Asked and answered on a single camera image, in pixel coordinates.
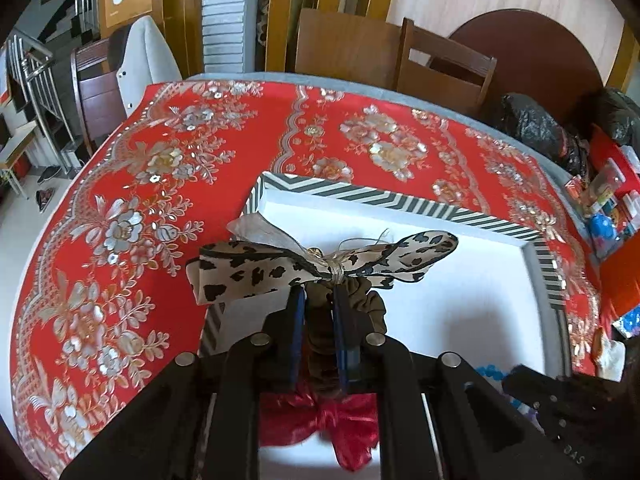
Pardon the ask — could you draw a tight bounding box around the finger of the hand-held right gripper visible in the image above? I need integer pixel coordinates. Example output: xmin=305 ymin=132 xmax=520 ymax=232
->
xmin=501 ymin=365 xmax=562 ymax=411

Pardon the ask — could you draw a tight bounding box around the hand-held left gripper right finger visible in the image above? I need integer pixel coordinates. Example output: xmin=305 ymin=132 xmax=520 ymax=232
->
xmin=331 ymin=284 xmax=587 ymax=480

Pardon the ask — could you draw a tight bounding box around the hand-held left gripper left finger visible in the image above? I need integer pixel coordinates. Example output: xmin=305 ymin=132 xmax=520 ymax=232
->
xmin=60 ymin=286 xmax=307 ymax=480

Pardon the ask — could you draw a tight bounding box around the leopard print bow scrunchie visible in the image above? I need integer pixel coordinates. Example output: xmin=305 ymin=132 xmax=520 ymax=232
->
xmin=186 ymin=210 xmax=460 ymax=402

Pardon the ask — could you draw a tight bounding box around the striped white box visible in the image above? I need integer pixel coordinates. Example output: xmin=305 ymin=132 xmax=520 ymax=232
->
xmin=200 ymin=171 xmax=569 ymax=480

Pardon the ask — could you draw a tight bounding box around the white and orange pouch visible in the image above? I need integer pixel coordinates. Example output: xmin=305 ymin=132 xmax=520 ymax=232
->
xmin=592 ymin=327 xmax=627 ymax=377

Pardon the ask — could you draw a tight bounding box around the red ribbon bow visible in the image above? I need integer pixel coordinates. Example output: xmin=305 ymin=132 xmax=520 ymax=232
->
xmin=259 ymin=391 xmax=381 ymax=472

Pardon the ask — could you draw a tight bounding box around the orange box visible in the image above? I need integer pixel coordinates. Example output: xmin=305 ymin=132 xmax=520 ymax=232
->
xmin=599 ymin=247 xmax=640 ymax=322

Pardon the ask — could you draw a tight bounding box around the red floral tablecloth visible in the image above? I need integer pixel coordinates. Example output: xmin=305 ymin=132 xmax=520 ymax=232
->
xmin=10 ymin=79 xmax=602 ymax=477

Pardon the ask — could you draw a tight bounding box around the red basket of supplies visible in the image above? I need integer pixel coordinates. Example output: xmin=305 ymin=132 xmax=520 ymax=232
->
xmin=564 ymin=125 xmax=640 ymax=261

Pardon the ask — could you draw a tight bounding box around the black plastic bag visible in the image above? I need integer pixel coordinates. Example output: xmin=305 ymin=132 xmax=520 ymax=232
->
xmin=492 ymin=92 xmax=592 ymax=172
xmin=589 ymin=87 xmax=640 ymax=147

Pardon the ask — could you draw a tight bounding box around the brown wooden chair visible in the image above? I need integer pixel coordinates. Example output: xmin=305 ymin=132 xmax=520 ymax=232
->
xmin=395 ymin=17 xmax=499 ymax=117

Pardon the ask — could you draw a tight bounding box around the brown wooden board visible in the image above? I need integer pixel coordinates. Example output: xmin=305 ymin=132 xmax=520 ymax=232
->
xmin=295 ymin=8 xmax=402 ymax=95

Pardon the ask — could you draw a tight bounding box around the dark wooden chair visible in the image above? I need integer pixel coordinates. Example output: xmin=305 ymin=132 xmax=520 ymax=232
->
xmin=70 ymin=37 xmax=129 ymax=157

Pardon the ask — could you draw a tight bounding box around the chair with white cover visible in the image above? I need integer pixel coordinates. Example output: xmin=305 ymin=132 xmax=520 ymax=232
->
xmin=107 ymin=15 xmax=183 ymax=117

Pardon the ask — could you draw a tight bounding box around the white slatted shutter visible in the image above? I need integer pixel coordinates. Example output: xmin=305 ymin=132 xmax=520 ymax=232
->
xmin=201 ymin=0 xmax=250 ymax=74

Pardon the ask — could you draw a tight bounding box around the white small side table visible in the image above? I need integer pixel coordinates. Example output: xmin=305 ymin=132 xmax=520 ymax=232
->
xmin=0 ymin=119 xmax=39 ymax=202

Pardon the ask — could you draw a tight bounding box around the round dark brown tabletop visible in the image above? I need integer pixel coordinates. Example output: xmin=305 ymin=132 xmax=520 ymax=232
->
xmin=447 ymin=8 xmax=607 ymax=111

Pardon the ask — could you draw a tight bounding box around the metal stair railing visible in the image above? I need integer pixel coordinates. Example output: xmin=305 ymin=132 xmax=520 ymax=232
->
xmin=4 ymin=30 xmax=77 ymax=177

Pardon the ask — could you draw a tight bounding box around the blue bead bracelet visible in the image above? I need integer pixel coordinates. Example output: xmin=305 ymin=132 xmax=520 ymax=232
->
xmin=475 ymin=364 xmax=516 ymax=387

